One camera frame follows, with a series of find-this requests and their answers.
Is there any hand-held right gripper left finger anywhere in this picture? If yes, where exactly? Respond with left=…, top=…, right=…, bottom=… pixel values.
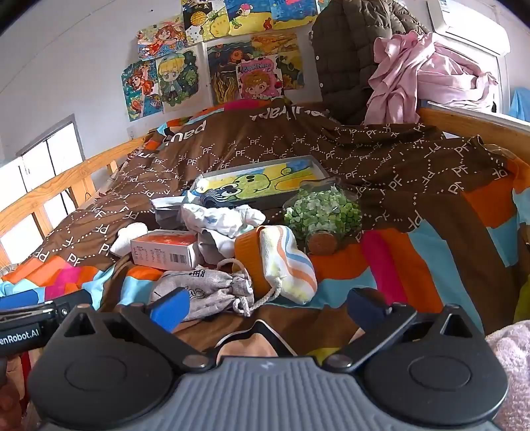
left=54, top=287, right=213, bottom=372

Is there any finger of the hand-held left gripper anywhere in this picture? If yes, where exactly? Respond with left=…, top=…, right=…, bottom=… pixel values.
left=0, top=289, right=94, bottom=323

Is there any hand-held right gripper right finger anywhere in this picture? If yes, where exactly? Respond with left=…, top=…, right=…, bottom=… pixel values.
left=323, top=288, right=481, bottom=371

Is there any grey drawstring pouch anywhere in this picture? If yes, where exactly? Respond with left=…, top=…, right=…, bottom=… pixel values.
left=149, top=259, right=282, bottom=322

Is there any orange cuffed striped sock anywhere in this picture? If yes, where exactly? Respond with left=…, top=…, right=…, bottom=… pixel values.
left=234, top=225, right=319, bottom=305

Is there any white sock with blue print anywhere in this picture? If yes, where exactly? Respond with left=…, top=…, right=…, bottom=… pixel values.
left=181, top=203, right=266, bottom=260

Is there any navy striped sock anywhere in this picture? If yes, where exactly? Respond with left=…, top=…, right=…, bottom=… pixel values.
left=199, top=186, right=237, bottom=208

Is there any grey tray with cartoon drawing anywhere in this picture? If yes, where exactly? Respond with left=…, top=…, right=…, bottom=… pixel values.
left=194, top=155, right=326, bottom=210

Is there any red and white carton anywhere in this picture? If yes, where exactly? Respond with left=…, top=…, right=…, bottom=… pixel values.
left=130, top=229, right=199, bottom=269

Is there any dark cloth with white trim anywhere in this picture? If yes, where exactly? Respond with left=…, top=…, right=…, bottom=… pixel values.
left=214, top=318, right=299, bottom=360

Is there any grey packet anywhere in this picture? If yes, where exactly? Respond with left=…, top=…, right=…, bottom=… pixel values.
left=151, top=197, right=186, bottom=229

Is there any glass jar of green stars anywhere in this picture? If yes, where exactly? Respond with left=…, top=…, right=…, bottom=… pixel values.
left=283, top=178, right=363, bottom=255

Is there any window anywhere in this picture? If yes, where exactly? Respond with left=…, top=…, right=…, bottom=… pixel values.
left=0, top=114, right=88, bottom=245

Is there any brown printed blanket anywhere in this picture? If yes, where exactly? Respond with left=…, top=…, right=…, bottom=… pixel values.
left=0, top=97, right=530, bottom=359

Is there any pink fluffy towel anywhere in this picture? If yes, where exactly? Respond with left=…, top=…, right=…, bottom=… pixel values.
left=484, top=321, right=530, bottom=431

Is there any pink garment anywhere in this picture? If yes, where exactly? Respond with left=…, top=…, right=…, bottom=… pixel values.
left=363, top=32, right=500, bottom=125

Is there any blue cloth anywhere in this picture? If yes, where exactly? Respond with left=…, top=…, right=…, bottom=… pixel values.
left=509, top=87, right=530, bottom=123

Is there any olive quilted jacket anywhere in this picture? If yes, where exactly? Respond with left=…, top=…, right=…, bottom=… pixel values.
left=310, top=0, right=431, bottom=125

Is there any white air conditioner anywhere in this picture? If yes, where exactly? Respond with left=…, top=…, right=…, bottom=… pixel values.
left=426, top=0, right=511, bottom=54

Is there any wooden bed rail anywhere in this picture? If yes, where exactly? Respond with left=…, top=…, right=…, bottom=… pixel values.
left=0, top=137, right=146, bottom=266

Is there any wooden bed frame board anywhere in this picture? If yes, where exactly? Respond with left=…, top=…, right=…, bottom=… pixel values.
left=417, top=101, right=530, bottom=163

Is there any group of colourful wall drawings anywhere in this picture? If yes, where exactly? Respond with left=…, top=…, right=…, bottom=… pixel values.
left=120, top=0, right=332, bottom=123

